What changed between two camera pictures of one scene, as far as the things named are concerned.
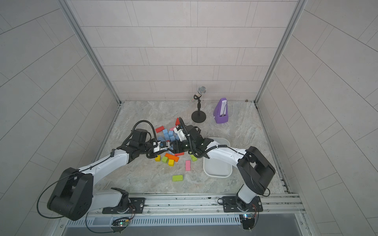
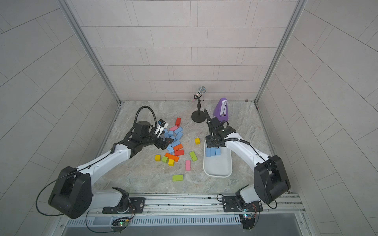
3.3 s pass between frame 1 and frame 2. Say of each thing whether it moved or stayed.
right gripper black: moved
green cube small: stayed
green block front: stayed
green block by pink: stayed
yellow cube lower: stayed
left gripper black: moved
